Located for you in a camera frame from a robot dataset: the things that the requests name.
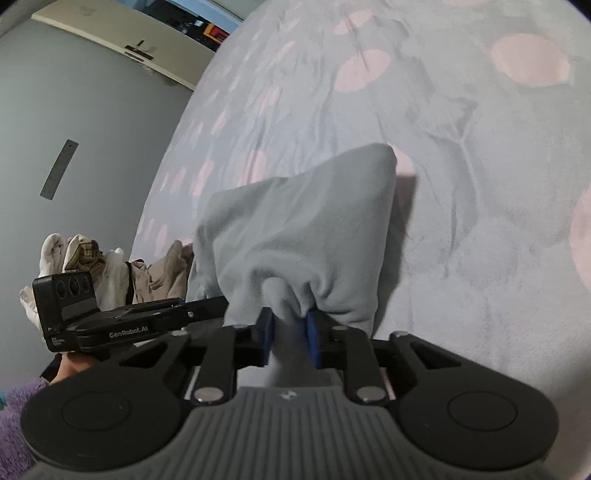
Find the grey long-sleeve garment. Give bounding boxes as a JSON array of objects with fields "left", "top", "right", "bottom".
[{"left": 187, "top": 144, "right": 397, "bottom": 387}]

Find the person's left hand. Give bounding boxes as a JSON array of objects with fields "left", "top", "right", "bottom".
[{"left": 49, "top": 353, "right": 99, "bottom": 385}]

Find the pile of clothes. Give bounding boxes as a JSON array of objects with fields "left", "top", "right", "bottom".
[{"left": 38, "top": 233, "right": 134, "bottom": 310}]

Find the folded brown tank top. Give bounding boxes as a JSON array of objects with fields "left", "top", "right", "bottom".
[{"left": 129, "top": 240, "right": 194, "bottom": 304}]

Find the grey pink-dotted bed sheet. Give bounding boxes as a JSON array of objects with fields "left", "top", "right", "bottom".
[{"left": 132, "top": 1, "right": 590, "bottom": 417}]

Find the white door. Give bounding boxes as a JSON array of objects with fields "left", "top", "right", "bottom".
[{"left": 31, "top": 0, "right": 214, "bottom": 90}]

